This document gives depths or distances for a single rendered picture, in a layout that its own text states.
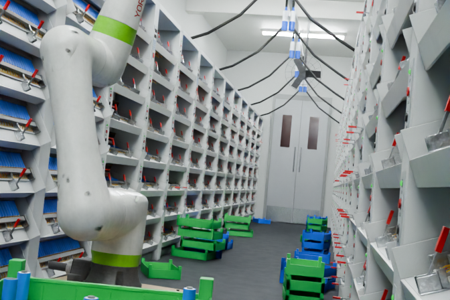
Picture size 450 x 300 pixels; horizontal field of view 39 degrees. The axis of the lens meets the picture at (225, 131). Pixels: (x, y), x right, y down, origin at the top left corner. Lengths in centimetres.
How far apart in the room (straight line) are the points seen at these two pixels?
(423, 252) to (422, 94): 25
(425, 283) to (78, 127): 92
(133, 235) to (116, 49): 49
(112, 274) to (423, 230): 84
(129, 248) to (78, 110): 37
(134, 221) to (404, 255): 77
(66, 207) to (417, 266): 80
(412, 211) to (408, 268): 9
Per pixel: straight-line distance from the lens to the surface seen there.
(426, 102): 108
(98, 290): 99
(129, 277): 165
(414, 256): 107
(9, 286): 91
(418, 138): 107
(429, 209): 107
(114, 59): 173
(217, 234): 503
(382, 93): 178
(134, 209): 161
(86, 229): 149
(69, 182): 151
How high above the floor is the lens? 63
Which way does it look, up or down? 4 degrees up
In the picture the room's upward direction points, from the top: 6 degrees clockwise
